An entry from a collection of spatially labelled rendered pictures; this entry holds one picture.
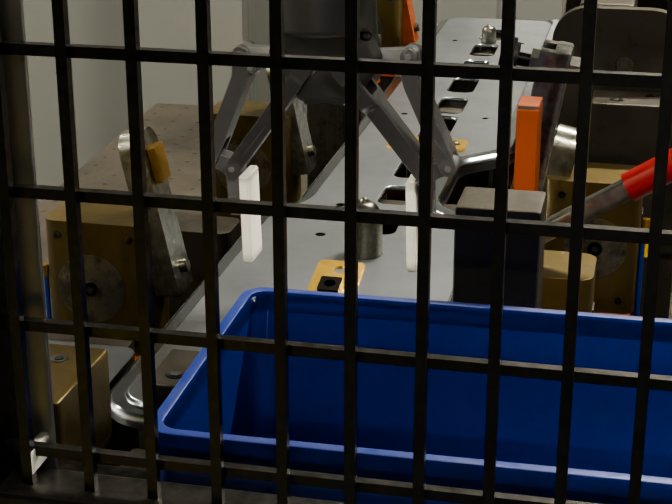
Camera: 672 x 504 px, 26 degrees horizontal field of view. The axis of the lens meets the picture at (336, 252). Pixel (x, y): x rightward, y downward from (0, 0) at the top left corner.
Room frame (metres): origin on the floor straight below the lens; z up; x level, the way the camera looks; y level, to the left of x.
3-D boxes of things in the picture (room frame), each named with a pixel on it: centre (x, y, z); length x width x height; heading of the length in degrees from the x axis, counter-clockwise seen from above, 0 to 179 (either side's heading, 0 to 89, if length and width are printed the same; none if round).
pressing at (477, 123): (1.52, -0.10, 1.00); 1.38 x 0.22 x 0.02; 167
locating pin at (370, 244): (1.17, -0.02, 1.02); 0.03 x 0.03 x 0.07
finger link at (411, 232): (1.03, -0.06, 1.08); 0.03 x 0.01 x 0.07; 167
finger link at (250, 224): (1.06, 0.07, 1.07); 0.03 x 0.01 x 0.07; 167
